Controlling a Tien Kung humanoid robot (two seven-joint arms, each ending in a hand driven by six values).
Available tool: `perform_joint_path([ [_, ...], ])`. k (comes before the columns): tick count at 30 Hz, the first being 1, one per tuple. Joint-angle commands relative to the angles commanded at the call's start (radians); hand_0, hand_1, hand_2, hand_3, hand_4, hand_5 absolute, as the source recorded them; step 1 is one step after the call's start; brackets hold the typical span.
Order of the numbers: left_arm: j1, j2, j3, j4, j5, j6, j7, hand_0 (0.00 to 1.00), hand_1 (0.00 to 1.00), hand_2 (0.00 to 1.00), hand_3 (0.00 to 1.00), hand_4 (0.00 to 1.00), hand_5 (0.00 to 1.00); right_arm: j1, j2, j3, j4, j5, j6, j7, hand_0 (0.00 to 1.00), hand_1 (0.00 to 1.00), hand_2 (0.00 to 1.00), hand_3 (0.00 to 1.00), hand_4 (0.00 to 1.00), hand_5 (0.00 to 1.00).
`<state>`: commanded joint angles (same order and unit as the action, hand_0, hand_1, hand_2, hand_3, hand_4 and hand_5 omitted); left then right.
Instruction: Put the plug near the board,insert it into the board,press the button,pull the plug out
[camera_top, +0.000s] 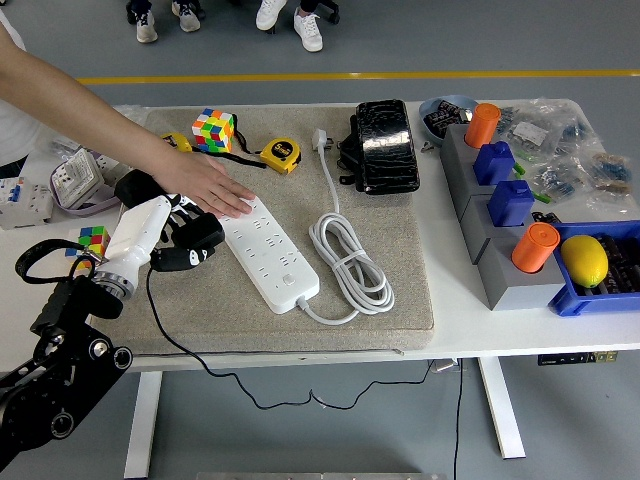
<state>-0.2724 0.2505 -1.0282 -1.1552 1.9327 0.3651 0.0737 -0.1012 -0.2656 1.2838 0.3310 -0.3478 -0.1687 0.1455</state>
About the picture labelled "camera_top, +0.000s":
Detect purple ribbon band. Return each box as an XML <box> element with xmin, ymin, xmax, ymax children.
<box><xmin>49</xmin><ymin>149</ymin><xmax>121</xmax><ymax>217</ymax></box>

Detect white power strip cable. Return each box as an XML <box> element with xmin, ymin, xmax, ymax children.
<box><xmin>298</xmin><ymin>127</ymin><xmax>397</xmax><ymax>326</ymax></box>

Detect grey under-table bracket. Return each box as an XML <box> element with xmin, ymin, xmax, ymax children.
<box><xmin>429</xmin><ymin>359</ymin><xmax>469</xmax><ymax>375</ymax></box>

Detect white circuit breaker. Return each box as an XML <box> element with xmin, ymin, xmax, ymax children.
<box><xmin>0</xmin><ymin>175</ymin><xmax>55</xmax><ymax>231</ymax></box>

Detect large colourful puzzle cube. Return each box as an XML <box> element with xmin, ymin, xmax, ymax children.
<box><xmin>191</xmin><ymin>107</ymin><xmax>236</xmax><ymax>154</ymax></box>

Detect thin black plug cord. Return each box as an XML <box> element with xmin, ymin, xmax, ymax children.
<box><xmin>145</xmin><ymin>264</ymin><xmax>437</xmax><ymax>411</ymax></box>

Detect clear bag of blue components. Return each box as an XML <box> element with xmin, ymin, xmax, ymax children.
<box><xmin>529</xmin><ymin>159</ymin><xmax>581</xmax><ymax>201</ymax></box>
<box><xmin>554</xmin><ymin>99</ymin><xmax>599</xmax><ymax>154</ymax></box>

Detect blue-grey bowl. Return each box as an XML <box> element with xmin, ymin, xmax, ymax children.
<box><xmin>418</xmin><ymin>94</ymin><xmax>480</xmax><ymax>149</ymax></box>

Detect small colourful puzzle cube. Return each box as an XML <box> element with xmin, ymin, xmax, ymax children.
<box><xmin>65</xmin><ymin>225</ymin><xmax>112</xmax><ymax>271</ymax></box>

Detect person's hand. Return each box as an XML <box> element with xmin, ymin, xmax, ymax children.
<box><xmin>148</xmin><ymin>153</ymin><xmax>257</xmax><ymax>219</ymax></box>

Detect white table leg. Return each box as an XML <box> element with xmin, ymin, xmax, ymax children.
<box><xmin>123</xmin><ymin>370</ymin><xmax>164</xmax><ymax>479</ymax></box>
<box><xmin>477</xmin><ymin>357</ymin><xmax>527</xmax><ymax>460</ymax></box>

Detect clear bag with white card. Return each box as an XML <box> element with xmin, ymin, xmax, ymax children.
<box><xmin>499</xmin><ymin>99</ymin><xmax>556</xmax><ymax>156</ymax></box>

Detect clear bag of brown resistors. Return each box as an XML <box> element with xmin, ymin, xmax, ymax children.
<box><xmin>582</xmin><ymin>148</ymin><xmax>639</xmax><ymax>196</ymax></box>

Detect black glossy case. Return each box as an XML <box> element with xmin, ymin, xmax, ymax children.
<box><xmin>355</xmin><ymin>98</ymin><xmax>421</xmax><ymax>195</ymax></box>

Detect grey block holder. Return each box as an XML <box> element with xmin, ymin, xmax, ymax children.
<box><xmin>459</xmin><ymin>192</ymin><xmax>539</xmax><ymax>266</ymax></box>
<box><xmin>474</xmin><ymin>232</ymin><xmax>571</xmax><ymax>312</ymax></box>
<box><xmin>439</xmin><ymin>123</ymin><xmax>503</xmax><ymax>187</ymax></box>
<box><xmin>448</xmin><ymin>149</ymin><xmax>521</xmax><ymax>224</ymax></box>

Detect dark electronic components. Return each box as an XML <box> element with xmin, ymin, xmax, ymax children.
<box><xmin>582</xmin><ymin>233</ymin><xmax>640</xmax><ymax>297</ymax></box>

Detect grey-brown table mat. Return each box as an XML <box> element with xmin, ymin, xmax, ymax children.
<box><xmin>102</xmin><ymin>105</ymin><xmax>435</xmax><ymax>357</ymax></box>

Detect black hanging cable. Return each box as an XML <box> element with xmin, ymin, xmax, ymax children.
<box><xmin>451</xmin><ymin>358</ymin><xmax>466</xmax><ymax>480</ymax></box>

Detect black table control panel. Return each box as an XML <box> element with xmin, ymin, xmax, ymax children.
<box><xmin>537</xmin><ymin>351</ymin><xmax>620</xmax><ymax>367</ymax></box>

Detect blue plastic block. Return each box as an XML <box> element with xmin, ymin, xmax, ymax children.
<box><xmin>473</xmin><ymin>140</ymin><xmax>517</xmax><ymax>187</ymax></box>
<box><xmin>487</xmin><ymin>178</ymin><xmax>536</xmax><ymax>229</ymax></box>

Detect black cloth pouch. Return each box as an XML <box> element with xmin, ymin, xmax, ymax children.
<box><xmin>114</xmin><ymin>168</ymin><xmax>174</xmax><ymax>211</ymax></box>

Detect orange cylinder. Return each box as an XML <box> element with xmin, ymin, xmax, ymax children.
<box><xmin>510</xmin><ymin>222</ymin><xmax>561</xmax><ymax>275</ymax></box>
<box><xmin>464</xmin><ymin>102</ymin><xmax>502</xmax><ymax>150</ymax></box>

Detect yellow tape measure 5m print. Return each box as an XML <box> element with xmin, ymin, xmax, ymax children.
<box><xmin>259</xmin><ymin>138</ymin><xmax>303</xmax><ymax>176</ymax></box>

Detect black wrist strap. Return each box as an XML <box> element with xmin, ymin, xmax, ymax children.
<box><xmin>219</xmin><ymin>113</ymin><xmax>269</xmax><ymax>171</ymax></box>

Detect white power strip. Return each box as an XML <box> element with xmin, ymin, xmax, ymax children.
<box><xmin>219</xmin><ymin>196</ymin><xmax>321</xmax><ymax>315</ymax></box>

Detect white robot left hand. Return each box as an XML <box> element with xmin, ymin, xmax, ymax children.
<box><xmin>102</xmin><ymin>193</ymin><xmax>224</xmax><ymax>287</ymax></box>

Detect white wall socket panel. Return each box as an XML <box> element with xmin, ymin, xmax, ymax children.
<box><xmin>49</xmin><ymin>148</ymin><xmax>109</xmax><ymax>207</ymax></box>
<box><xmin>94</xmin><ymin>152</ymin><xmax>126</xmax><ymax>176</ymax></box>

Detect yellow tape measure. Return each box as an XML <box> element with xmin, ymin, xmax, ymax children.
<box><xmin>159</xmin><ymin>132</ymin><xmax>194</xmax><ymax>153</ymax></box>

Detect person's white shoe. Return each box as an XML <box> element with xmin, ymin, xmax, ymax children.
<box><xmin>293</xmin><ymin>7</ymin><xmax>324</xmax><ymax>53</ymax></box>
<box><xmin>135</xmin><ymin>9</ymin><xmax>159</xmax><ymax>45</ymax></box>
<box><xmin>171</xmin><ymin>0</ymin><xmax>201</xmax><ymax>34</ymax></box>
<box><xmin>255</xmin><ymin>0</ymin><xmax>290</xmax><ymax>32</ymax></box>

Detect yellow lemon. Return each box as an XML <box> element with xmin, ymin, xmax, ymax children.
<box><xmin>559</xmin><ymin>234</ymin><xmax>610</xmax><ymax>290</ymax></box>

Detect blue plastic bin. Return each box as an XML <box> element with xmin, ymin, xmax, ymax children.
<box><xmin>547</xmin><ymin>219</ymin><xmax>640</xmax><ymax>319</ymax></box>

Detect black plug adapter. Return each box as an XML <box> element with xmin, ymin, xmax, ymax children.
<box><xmin>172</xmin><ymin>212</ymin><xmax>225</xmax><ymax>250</ymax></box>

